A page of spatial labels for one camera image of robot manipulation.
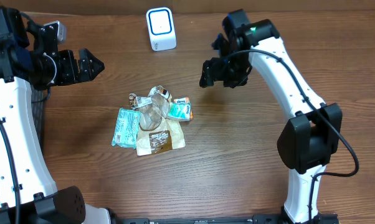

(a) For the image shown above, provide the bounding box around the orange tissue pack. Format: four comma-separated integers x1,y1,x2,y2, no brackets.
174,97,193,121

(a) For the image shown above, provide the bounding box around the brown Pantree snack bag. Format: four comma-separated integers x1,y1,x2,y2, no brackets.
128,85,186,156

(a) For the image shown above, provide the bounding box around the dark grey plastic basket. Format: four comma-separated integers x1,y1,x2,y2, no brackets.
31,86,50,149

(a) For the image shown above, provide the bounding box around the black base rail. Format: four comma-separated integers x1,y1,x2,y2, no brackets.
118,213,341,224

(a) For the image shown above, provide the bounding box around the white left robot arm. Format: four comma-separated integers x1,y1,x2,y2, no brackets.
0,6,119,223

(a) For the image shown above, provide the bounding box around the teal tissue pack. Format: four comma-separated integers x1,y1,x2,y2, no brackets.
167,103,193,121

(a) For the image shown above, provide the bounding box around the white barcode scanner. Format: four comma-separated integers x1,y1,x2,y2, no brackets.
146,7,177,52

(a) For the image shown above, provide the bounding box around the teal snack packet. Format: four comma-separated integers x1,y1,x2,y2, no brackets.
112,108,141,149

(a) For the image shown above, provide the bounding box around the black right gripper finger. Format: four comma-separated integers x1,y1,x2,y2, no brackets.
211,33,230,57
199,60,214,88

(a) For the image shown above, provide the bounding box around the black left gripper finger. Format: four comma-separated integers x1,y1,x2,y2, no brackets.
78,49,105,70
78,67,105,83

